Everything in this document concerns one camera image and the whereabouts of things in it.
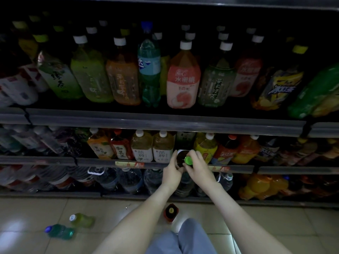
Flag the person's right hand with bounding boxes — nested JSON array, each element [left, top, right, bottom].
[[183, 150, 219, 192]]

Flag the person's left hand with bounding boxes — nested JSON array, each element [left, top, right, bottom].
[[161, 150, 185, 191]]

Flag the green-capped dark bottle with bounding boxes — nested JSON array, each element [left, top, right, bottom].
[[176, 149, 194, 168]]

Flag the large dark plum drink bottle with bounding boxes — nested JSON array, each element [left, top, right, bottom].
[[163, 203, 179, 223]]

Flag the pack of orange soda bottles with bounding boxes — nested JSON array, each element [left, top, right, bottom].
[[238, 174, 290, 201]]

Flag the row of tea juice bottles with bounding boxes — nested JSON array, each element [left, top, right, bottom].
[[0, 13, 339, 120]]

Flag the green drink bottle white cap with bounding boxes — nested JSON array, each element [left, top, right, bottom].
[[69, 213, 96, 228]]

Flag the dark tea bottle yellow label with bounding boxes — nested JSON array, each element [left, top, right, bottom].
[[251, 44, 309, 111]]

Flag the blue-capped green bottle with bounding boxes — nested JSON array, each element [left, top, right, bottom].
[[44, 224, 76, 241]]

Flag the green soda bottle yellow cap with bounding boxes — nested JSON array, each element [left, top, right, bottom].
[[287, 63, 339, 119]]

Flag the pale green tea bottle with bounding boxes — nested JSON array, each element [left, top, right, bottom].
[[37, 50, 85, 100]]

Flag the person's left forearm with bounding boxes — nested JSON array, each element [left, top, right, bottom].
[[93, 182, 177, 254]]

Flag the person's right forearm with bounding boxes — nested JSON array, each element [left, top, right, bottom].
[[204, 182, 292, 254]]

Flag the person's grey trousers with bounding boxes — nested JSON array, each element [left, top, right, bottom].
[[145, 218, 218, 254]]

